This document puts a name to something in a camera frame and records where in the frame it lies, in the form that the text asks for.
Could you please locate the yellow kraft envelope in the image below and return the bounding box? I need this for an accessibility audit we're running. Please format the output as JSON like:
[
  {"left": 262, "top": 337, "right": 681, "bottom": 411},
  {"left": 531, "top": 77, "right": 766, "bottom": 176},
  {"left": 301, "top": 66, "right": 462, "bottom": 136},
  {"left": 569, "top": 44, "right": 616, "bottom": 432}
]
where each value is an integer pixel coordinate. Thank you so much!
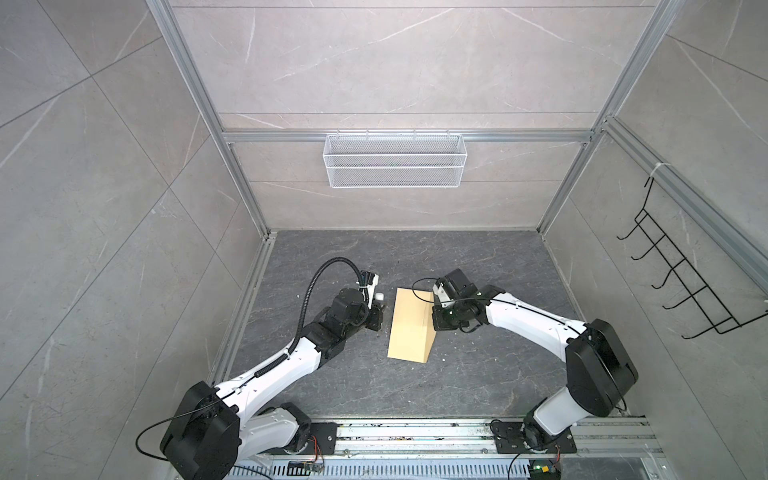
[{"left": 387, "top": 288, "right": 436, "bottom": 363}]

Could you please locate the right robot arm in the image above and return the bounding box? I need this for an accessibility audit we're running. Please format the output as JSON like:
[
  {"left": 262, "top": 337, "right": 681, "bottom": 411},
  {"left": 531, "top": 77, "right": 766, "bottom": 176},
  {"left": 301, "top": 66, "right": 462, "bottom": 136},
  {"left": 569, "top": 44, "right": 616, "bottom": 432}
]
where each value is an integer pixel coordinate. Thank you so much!
[{"left": 432, "top": 269, "right": 639, "bottom": 451}]

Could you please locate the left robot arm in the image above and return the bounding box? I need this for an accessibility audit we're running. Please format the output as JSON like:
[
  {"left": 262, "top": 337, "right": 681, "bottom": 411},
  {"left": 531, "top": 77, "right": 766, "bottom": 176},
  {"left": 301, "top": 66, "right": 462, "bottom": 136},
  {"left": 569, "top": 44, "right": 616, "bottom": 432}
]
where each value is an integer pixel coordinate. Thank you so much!
[{"left": 159, "top": 286, "right": 385, "bottom": 479}]

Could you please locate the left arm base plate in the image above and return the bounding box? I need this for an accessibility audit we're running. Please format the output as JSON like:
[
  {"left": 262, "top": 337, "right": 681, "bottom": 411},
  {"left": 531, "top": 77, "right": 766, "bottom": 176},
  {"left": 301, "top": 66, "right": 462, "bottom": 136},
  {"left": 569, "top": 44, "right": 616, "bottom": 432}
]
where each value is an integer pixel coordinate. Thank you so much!
[{"left": 268, "top": 422, "right": 339, "bottom": 456}]

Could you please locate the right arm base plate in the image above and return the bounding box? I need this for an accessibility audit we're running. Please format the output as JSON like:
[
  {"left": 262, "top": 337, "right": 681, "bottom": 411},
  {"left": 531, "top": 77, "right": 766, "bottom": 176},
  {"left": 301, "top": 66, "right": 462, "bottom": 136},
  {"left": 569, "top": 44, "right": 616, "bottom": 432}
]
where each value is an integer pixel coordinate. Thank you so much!
[{"left": 488, "top": 419, "right": 577, "bottom": 454}]

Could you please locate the white wire mesh basket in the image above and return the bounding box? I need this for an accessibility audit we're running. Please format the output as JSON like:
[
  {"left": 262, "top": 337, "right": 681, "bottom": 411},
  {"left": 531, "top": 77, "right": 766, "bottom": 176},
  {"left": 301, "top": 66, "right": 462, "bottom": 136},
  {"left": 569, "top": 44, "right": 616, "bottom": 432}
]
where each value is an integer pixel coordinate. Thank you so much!
[{"left": 323, "top": 133, "right": 468, "bottom": 189}]

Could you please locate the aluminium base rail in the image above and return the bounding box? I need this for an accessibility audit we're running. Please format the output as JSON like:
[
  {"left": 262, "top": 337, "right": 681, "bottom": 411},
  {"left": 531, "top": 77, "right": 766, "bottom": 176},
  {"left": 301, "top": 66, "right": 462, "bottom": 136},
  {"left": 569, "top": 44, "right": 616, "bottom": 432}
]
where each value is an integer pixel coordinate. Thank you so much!
[{"left": 222, "top": 417, "right": 676, "bottom": 479}]

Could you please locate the black wire hook rack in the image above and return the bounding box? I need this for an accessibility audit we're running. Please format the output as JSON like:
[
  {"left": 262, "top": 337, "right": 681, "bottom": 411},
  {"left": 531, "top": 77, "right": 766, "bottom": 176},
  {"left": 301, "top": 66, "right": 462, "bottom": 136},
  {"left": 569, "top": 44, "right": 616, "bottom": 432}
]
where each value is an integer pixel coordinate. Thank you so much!
[{"left": 616, "top": 178, "right": 767, "bottom": 340}]

